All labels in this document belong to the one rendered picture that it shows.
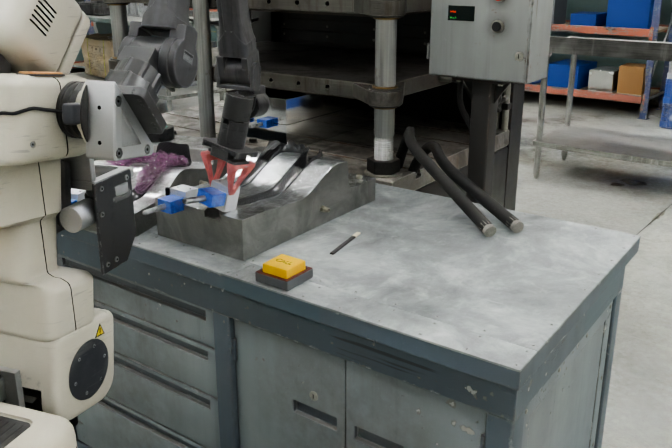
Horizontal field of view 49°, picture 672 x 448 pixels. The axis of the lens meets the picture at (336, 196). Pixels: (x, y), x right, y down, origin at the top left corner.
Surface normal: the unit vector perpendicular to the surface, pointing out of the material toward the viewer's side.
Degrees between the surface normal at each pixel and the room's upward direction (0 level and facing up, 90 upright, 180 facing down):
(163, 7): 66
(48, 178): 90
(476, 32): 90
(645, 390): 0
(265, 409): 90
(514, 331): 0
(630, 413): 0
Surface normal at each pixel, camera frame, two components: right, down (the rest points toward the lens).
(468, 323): 0.00, -0.95
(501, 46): -0.58, 0.25
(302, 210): 0.81, 0.18
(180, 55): 0.95, 0.13
